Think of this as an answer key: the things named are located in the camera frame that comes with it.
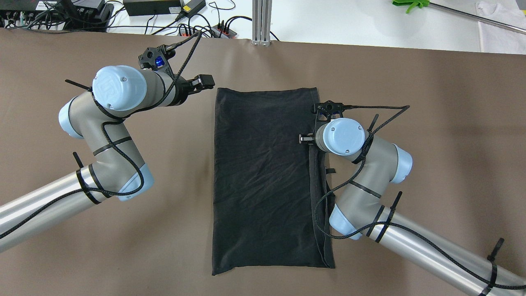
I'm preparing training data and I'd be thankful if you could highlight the black t-shirt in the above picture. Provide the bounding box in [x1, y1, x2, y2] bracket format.
[212, 88, 336, 275]

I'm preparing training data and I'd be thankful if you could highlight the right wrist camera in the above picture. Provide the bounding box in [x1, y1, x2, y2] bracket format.
[311, 100, 345, 123]

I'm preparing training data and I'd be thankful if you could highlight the aluminium frame post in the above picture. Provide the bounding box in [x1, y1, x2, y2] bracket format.
[251, 0, 272, 46]

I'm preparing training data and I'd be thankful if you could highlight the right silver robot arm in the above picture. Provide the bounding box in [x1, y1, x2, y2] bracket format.
[299, 118, 525, 296]

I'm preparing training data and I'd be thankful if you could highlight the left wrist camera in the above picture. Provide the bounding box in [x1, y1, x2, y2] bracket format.
[138, 44, 176, 77]

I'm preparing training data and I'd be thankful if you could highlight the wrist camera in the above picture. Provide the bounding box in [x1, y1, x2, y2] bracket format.
[138, 44, 176, 77]
[311, 100, 345, 123]

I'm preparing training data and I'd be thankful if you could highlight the green handled tool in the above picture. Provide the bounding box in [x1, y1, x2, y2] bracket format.
[392, 0, 430, 14]

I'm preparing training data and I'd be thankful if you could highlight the black right cable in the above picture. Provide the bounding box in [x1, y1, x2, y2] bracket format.
[312, 105, 526, 290]

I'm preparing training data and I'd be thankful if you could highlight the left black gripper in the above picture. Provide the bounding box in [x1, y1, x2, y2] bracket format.
[173, 74, 215, 106]

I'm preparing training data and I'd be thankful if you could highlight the black braided left cable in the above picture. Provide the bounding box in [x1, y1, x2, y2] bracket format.
[0, 30, 204, 239]

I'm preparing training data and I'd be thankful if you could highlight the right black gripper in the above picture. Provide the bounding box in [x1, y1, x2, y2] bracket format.
[299, 133, 319, 150]

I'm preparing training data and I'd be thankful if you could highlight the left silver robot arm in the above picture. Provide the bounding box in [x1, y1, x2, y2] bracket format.
[1, 66, 214, 254]

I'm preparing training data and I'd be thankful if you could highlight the black power adapter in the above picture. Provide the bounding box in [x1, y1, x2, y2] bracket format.
[122, 0, 184, 16]

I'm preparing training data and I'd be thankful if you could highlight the white cloth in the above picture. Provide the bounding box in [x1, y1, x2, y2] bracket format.
[476, 1, 526, 55]

